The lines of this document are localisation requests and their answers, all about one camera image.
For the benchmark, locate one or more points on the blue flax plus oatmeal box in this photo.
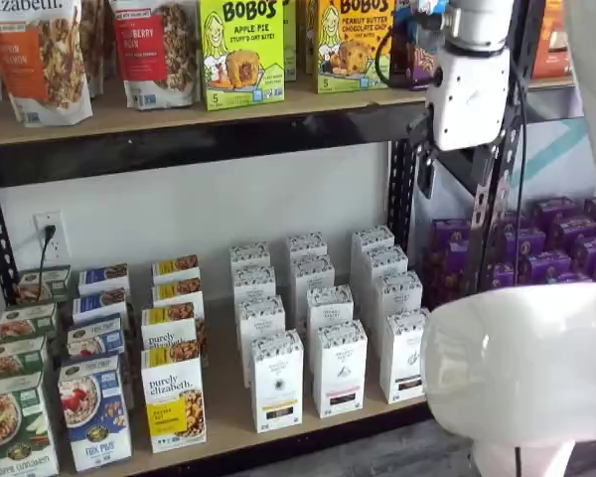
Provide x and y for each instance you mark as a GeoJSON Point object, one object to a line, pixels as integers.
{"type": "Point", "coordinates": [95, 335]}
{"type": "Point", "coordinates": [99, 305]}
{"type": "Point", "coordinates": [103, 278]}
{"type": "Point", "coordinates": [94, 417]}

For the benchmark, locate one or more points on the yellow Bobo's peanut butter box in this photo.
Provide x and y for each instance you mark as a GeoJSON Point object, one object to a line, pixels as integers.
{"type": "Point", "coordinates": [355, 49]}

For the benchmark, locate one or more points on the clear granola bag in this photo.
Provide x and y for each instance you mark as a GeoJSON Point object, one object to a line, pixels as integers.
{"type": "Point", "coordinates": [97, 45]}

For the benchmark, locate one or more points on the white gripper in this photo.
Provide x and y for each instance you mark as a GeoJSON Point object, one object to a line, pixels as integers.
{"type": "Point", "coordinates": [469, 99]}

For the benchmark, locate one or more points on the green Bobo's apple pie box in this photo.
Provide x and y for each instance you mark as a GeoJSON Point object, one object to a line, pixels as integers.
{"type": "Point", "coordinates": [241, 54]}

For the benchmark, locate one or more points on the yellow label Purely Elizabeth box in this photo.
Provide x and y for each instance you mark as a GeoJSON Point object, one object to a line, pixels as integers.
{"type": "Point", "coordinates": [169, 325]}
{"type": "Point", "coordinates": [176, 268]}
{"type": "Point", "coordinates": [178, 293]}
{"type": "Point", "coordinates": [174, 402]}

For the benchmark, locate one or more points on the white wall outlet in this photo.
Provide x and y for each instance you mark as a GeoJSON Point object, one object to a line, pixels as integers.
{"type": "Point", "coordinates": [49, 218]}

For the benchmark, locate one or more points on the red label granola bag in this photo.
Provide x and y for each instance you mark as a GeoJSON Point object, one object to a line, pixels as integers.
{"type": "Point", "coordinates": [154, 54]}

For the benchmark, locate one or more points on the white and teal panel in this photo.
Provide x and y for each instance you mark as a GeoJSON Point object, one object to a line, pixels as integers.
{"type": "Point", "coordinates": [556, 149]}

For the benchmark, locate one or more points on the black rack with wood shelves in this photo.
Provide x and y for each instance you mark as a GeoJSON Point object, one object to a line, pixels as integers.
{"type": "Point", "coordinates": [179, 149]}

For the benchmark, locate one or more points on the green apple cinnamon oatmeal box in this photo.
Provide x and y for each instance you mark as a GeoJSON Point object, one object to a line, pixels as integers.
{"type": "Point", "coordinates": [15, 427]}
{"type": "Point", "coordinates": [42, 285]}
{"type": "Point", "coordinates": [15, 358]}
{"type": "Point", "coordinates": [27, 320]}

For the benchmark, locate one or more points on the white box pink strip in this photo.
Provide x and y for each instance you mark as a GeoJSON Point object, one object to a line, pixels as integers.
{"type": "Point", "coordinates": [340, 370]}
{"type": "Point", "coordinates": [312, 275]}
{"type": "Point", "coordinates": [306, 244]}
{"type": "Point", "coordinates": [329, 305]}

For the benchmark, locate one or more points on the orange snack box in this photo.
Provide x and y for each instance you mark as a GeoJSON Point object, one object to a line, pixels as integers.
{"type": "Point", "coordinates": [549, 45]}

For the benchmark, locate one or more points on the blue Zbar box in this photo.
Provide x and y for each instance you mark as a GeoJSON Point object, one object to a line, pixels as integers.
{"type": "Point", "coordinates": [408, 54]}

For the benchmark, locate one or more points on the white box yellow strip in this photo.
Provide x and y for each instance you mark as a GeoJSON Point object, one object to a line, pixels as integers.
{"type": "Point", "coordinates": [277, 382]}
{"type": "Point", "coordinates": [260, 318]}
{"type": "Point", "coordinates": [249, 256]}
{"type": "Point", "coordinates": [253, 283]}

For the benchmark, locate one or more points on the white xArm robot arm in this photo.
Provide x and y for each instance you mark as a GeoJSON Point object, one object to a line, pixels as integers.
{"type": "Point", "coordinates": [526, 358]}

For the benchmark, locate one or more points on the orange label granola bag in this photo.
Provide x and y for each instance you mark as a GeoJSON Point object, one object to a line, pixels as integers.
{"type": "Point", "coordinates": [35, 59]}

